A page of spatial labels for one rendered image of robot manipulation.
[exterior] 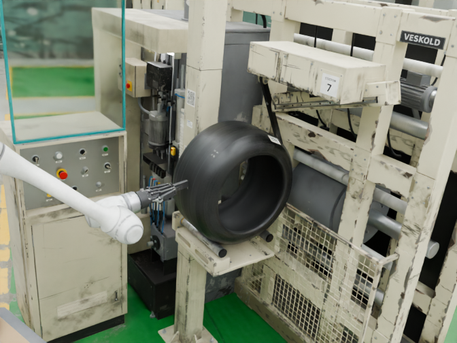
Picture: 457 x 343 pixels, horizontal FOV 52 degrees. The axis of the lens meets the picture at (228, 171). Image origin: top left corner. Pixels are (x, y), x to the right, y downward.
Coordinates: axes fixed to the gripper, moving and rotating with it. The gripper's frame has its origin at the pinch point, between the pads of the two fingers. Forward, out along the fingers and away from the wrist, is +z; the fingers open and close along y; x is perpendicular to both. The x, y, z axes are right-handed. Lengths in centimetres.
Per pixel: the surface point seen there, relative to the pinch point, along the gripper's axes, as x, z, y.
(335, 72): -45, 56, -32
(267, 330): 132, 59, 12
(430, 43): -54, 88, -50
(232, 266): 45, 18, -11
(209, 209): 9.2, 6.7, -11.2
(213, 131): -16.6, 22.2, 6.9
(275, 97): -20, 66, 16
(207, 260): 42.8, 8.9, -2.8
